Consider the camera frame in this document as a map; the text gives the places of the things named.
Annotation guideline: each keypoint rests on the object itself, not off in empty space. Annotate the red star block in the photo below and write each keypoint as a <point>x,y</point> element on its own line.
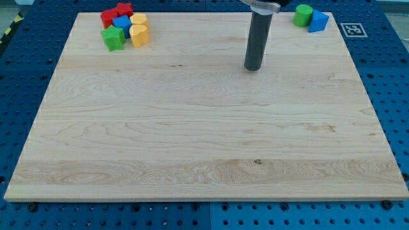
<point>124,9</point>

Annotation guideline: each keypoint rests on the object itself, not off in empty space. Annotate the black bolt right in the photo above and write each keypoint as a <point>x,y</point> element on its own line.
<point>387,205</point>

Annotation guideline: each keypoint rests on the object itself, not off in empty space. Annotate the green star block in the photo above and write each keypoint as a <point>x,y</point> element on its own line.
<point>114,38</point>

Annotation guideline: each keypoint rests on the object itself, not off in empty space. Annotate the blue triangle block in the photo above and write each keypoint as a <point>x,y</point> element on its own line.
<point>318,21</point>

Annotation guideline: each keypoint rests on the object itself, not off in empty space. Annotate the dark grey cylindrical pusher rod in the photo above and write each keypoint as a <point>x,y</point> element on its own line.
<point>256,43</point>

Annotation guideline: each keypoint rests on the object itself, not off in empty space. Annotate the yellow heart block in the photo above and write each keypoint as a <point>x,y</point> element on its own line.
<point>139,35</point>

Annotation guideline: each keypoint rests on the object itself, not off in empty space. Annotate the black bolt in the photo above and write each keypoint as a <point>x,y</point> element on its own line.
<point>32,207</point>
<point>387,205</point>

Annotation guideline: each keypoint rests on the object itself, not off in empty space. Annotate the blue cube block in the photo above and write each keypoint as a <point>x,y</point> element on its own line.
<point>124,23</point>

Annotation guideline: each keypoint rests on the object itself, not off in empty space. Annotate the yellow cylinder block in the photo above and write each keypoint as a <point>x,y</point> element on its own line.
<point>140,19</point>

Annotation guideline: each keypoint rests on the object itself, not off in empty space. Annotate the wooden board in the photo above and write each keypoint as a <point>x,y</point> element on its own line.
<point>181,119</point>

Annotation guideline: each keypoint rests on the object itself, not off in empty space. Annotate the black bolt left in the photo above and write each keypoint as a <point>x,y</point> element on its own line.
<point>32,207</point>

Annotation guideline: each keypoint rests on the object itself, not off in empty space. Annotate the silver clamp rod mount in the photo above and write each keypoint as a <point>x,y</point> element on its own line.
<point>266,6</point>

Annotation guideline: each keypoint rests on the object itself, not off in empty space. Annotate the green cylinder block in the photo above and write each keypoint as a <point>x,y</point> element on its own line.
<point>302,16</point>

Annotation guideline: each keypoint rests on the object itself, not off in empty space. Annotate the white fiducial marker tag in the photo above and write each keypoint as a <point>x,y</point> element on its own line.
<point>353,30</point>

